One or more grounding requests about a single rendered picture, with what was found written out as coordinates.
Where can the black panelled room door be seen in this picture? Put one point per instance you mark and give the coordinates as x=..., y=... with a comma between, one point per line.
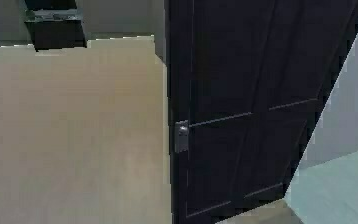
x=240, y=83

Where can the black cabinet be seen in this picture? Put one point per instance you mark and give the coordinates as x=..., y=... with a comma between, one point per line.
x=55, y=31

